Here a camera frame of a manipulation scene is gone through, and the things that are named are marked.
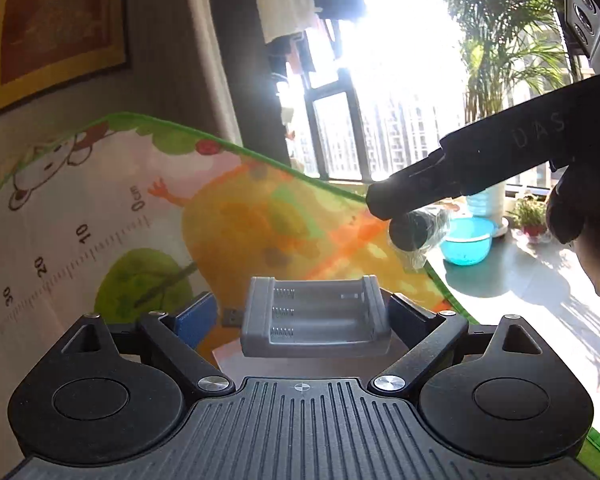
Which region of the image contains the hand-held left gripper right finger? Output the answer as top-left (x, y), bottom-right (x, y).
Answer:
top-left (372, 292), bottom-right (543, 396)

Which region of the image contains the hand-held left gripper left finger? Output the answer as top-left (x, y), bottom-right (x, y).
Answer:
top-left (60, 292), bottom-right (236, 396)

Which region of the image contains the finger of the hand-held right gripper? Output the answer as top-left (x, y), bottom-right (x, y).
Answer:
top-left (366, 152), bottom-right (463, 221)

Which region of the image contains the black cylinder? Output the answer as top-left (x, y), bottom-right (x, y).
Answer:
top-left (387, 206), bottom-right (453, 273)

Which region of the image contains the grey battery charger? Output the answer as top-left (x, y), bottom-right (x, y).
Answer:
top-left (221, 275), bottom-right (392, 359)

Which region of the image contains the person's right hand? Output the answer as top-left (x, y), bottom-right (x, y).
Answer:
top-left (546, 160), bottom-right (600, 298)

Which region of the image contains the large water bottle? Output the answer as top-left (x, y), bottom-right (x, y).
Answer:
top-left (465, 182), bottom-right (506, 221)

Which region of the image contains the small potted plant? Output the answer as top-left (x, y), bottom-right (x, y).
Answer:
top-left (510, 192), bottom-right (551, 243)

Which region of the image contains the blue plastic basin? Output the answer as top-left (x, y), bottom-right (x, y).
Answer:
top-left (439, 217), bottom-right (498, 267)

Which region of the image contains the palm plant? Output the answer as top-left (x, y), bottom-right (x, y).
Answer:
top-left (420, 0), bottom-right (586, 126)

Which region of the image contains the colourful cartoon play mat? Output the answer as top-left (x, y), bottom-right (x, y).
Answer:
top-left (0, 112), bottom-right (600, 480)

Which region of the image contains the black window frame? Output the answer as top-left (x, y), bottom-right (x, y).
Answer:
top-left (302, 80), bottom-right (376, 183)

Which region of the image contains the framed wall picture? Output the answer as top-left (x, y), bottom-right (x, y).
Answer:
top-left (0, 0), bottom-right (131, 121)

